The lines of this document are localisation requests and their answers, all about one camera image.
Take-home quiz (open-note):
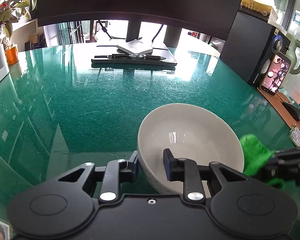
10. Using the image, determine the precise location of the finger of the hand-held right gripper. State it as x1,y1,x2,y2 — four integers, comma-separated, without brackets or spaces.
260,153,300,187
273,145,300,156

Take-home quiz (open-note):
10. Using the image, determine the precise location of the orange cup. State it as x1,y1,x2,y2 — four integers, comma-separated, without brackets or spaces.
4,46,19,65

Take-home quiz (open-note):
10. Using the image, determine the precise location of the brown cardboard box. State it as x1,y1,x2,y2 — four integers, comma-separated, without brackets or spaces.
24,32,45,51

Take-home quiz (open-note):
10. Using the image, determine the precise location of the green potted plant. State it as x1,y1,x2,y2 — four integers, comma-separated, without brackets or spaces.
0,0,38,51

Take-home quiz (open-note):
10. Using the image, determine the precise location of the black monitor cable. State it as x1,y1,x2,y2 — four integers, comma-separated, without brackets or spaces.
97,19,113,40
151,24,165,42

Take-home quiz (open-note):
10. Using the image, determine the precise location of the black speaker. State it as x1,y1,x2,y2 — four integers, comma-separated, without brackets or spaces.
219,11,291,85

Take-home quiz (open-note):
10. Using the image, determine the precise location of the smartphone with lit screen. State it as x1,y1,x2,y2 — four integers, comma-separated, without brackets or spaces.
260,51,291,96

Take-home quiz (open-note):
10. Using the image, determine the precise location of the green cleaning cloth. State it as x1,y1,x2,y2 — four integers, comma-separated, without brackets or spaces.
239,133,286,190

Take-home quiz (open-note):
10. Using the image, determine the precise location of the brown leather mouse pad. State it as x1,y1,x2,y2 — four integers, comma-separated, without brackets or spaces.
257,86,300,131

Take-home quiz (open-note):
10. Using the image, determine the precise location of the black pen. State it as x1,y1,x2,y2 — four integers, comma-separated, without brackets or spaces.
107,53,167,61

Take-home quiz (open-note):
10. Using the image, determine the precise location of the small white notepad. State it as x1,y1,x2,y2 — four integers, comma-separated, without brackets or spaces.
116,39,154,55

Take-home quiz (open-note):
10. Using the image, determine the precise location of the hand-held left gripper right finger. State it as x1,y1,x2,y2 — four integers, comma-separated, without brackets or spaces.
163,148,248,203

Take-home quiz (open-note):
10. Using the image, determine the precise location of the white dotted bowl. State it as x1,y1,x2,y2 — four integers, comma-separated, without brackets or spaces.
137,103,245,196

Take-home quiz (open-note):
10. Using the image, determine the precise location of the black curved monitor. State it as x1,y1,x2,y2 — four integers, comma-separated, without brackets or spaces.
36,0,248,41

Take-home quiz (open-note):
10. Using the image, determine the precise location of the black computer mouse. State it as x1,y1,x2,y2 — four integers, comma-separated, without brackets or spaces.
282,101,300,122

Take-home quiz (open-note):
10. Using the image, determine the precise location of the yellow tissue box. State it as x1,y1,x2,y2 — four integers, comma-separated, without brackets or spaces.
239,0,281,26

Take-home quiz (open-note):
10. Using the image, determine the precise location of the black monitor stand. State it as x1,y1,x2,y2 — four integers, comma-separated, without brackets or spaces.
91,20,182,67

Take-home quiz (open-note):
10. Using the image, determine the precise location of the pale green kettle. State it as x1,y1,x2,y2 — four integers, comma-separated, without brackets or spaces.
280,32,300,91

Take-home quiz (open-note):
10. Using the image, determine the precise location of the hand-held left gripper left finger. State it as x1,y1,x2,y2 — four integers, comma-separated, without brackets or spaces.
57,151,140,203

